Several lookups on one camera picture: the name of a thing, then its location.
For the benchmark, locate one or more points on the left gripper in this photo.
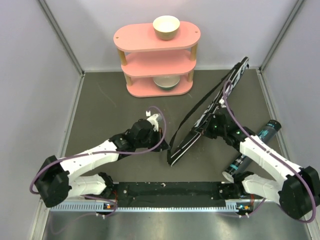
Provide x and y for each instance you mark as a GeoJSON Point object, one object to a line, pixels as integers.
{"type": "Point", "coordinates": [162, 145]}

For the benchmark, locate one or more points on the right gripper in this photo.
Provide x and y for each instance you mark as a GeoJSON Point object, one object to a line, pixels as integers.
{"type": "Point", "coordinates": [207, 132]}

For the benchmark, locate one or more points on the black racket bag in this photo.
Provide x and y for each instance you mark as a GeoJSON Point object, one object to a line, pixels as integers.
{"type": "Point", "coordinates": [215, 107]}

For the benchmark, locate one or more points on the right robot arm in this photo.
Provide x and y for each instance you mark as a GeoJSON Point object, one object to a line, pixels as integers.
{"type": "Point", "coordinates": [259, 170]}

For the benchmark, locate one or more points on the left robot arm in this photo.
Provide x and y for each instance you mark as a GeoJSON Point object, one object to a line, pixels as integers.
{"type": "Point", "coordinates": [60, 179]}

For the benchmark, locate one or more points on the green bowl on bottom shelf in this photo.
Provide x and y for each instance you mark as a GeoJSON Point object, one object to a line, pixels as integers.
{"type": "Point", "coordinates": [167, 83]}

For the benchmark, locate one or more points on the pink three-tier shelf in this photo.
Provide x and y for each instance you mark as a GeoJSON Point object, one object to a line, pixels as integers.
{"type": "Point", "coordinates": [144, 56]}

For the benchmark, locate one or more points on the cream bowl on top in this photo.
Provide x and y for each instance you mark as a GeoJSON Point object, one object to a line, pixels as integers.
{"type": "Point", "coordinates": [166, 27]}

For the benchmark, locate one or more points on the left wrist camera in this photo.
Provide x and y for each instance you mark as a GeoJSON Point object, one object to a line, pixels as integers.
{"type": "Point", "coordinates": [154, 119]}

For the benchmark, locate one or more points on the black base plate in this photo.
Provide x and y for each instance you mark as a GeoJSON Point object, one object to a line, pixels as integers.
{"type": "Point", "coordinates": [174, 194]}

